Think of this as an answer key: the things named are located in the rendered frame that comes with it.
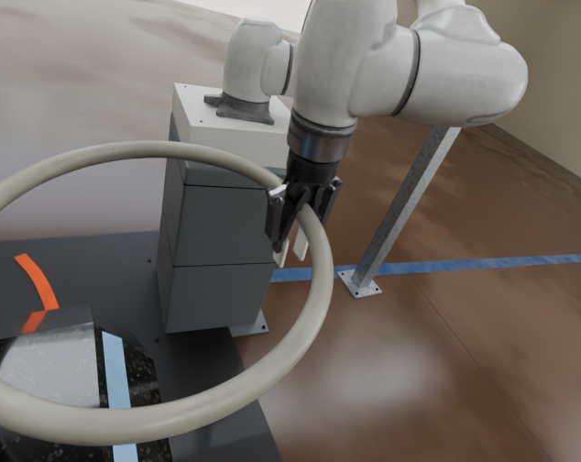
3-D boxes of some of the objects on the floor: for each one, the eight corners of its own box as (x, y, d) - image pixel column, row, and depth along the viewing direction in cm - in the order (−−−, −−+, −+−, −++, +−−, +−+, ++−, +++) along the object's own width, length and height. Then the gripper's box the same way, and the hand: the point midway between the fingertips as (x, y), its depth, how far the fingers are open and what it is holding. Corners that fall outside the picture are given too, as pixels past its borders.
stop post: (381, 292, 212) (495, 113, 149) (355, 299, 201) (465, 108, 138) (362, 269, 224) (459, 93, 161) (335, 273, 214) (429, 87, 151)
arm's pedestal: (144, 259, 180) (155, 101, 134) (242, 257, 202) (280, 119, 156) (151, 347, 146) (169, 175, 99) (268, 333, 168) (328, 185, 121)
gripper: (345, 129, 59) (313, 235, 75) (251, 142, 51) (238, 257, 67) (376, 154, 55) (334, 260, 71) (278, 173, 47) (257, 288, 63)
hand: (290, 247), depth 66 cm, fingers closed on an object, 4 cm apart
